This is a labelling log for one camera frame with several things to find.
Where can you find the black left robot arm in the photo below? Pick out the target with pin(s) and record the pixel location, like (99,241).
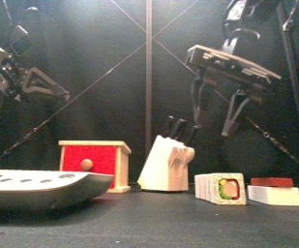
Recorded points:
(23,38)

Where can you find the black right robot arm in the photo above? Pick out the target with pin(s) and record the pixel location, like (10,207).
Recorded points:
(242,22)

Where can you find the maki sushi roll toy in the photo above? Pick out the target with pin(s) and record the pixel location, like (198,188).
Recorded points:
(225,189)

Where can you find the salmon nigiri sushi toy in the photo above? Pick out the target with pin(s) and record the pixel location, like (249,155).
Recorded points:
(274,192)

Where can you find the white wooden knife block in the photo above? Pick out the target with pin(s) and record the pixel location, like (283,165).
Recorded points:
(165,168)

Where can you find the wooden box with red drawer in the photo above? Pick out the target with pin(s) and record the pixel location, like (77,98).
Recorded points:
(99,161)

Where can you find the vertical metal frame pole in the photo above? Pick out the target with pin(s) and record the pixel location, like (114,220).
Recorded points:
(149,80)

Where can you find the black metal frame post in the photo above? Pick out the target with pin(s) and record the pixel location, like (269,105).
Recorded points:
(294,80)

